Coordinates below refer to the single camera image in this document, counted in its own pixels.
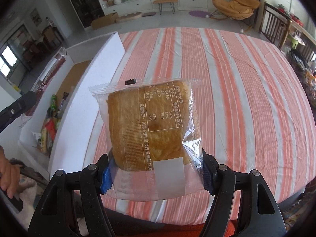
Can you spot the orange fluffy garment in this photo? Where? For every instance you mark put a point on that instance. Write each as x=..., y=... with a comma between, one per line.
x=192, y=229

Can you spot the tan scratching board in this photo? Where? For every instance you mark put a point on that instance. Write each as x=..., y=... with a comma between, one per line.
x=128, y=18

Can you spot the cluster of bottles and jars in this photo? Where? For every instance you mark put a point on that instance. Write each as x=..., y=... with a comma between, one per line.
x=303, y=71

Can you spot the white cardboard box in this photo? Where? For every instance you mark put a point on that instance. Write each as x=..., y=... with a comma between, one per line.
x=81, y=103

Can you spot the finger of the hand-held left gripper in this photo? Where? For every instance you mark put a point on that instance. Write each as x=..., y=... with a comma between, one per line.
x=17, y=108

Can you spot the white round vase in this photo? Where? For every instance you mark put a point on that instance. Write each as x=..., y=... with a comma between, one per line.
x=117, y=1

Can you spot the wooden slatted chair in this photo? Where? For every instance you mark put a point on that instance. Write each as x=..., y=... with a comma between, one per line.
x=271, y=24

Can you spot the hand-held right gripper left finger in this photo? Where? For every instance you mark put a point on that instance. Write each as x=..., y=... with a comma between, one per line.
x=106, y=180

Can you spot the purple round rug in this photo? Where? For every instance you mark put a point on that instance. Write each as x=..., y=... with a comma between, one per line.
x=200, y=13

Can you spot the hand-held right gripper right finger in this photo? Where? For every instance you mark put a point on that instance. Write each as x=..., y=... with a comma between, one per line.
x=207, y=180

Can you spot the framed wall picture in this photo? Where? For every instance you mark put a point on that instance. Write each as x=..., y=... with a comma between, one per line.
x=36, y=17

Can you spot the dark glass cabinet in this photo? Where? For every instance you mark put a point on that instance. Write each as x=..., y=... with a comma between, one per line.
x=81, y=2

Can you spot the orange lounge chair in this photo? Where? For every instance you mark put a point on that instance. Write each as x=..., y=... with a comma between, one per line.
x=234, y=7

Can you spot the brown cardboard box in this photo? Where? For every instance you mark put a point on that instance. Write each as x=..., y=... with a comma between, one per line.
x=103, y=21

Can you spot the clear bread packet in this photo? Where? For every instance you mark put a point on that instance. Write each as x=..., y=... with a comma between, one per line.
x=148, y=128

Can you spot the person's left hand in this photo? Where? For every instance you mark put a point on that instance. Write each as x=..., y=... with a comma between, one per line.
x=7, y=172

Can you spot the white fluffy cloth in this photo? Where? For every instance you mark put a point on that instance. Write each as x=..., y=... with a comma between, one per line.
x=29, y=195

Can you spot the white television cabinet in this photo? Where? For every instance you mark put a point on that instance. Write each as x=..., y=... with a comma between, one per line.
x=195, y=2

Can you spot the light green plastic container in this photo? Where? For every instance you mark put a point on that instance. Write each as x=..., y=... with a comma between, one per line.
x=297, y=40

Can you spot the wooden bench with metal legs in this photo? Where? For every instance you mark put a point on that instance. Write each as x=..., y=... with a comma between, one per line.
x=165, y=1

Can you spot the red snack packet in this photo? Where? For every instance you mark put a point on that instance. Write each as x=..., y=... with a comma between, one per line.
x=50, y=128

